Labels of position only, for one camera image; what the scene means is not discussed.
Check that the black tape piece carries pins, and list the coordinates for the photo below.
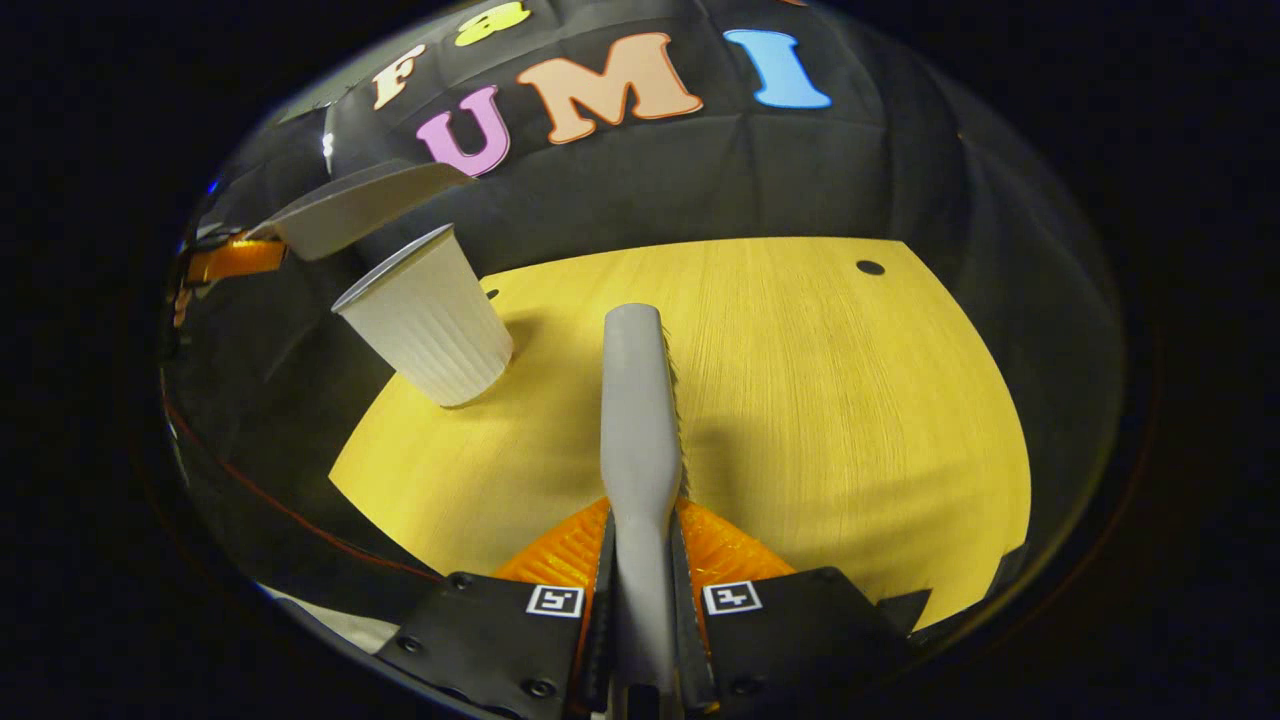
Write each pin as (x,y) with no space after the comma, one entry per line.
(903,606)
(1010,565)

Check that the small grey broom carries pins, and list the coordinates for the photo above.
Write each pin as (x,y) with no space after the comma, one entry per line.
(640,400)

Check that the white ribbed garbage bin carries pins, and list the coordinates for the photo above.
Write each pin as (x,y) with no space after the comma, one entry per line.
(430,320)

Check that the wooden desktop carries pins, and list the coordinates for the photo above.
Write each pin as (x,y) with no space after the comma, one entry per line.
(850,420)

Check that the grey dustpan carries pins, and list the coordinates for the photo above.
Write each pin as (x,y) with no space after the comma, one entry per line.
(350,210)

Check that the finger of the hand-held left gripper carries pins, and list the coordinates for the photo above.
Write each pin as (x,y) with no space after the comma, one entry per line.
(235,259)

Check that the black backdrop cloth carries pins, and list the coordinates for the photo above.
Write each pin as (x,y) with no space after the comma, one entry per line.
(700,180)

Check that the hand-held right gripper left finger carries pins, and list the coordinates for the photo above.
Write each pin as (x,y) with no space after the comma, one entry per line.
(490,640)

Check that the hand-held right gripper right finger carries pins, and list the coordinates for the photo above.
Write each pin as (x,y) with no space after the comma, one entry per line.
(800,640)

